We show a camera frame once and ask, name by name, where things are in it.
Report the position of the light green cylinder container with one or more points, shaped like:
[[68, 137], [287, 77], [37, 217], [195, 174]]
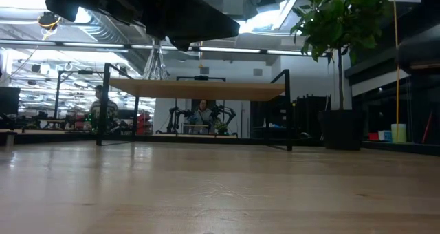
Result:
[[398, 133]]

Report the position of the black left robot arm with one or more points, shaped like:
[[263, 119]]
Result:
[[62, 0]]

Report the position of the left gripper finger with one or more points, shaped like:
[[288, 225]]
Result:
[[182, 44], [209, 20]]

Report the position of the clear glass vase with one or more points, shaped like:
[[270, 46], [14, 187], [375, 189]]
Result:
[[155, 62]]

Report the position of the red container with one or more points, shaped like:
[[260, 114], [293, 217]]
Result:
[[373, 136]]

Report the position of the wooden shelf black frame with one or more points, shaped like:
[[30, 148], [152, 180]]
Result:
[[196, 89]]

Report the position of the green potted plant black pot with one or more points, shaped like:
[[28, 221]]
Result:
[[340, 17]]

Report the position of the blue white container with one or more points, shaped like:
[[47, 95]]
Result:
[[385, 135]]

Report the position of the grey ceiling box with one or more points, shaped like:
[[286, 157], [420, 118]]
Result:
[[233, 4]]

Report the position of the person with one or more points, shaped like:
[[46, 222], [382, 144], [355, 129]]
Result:
[[203, 116], [101, 106]]

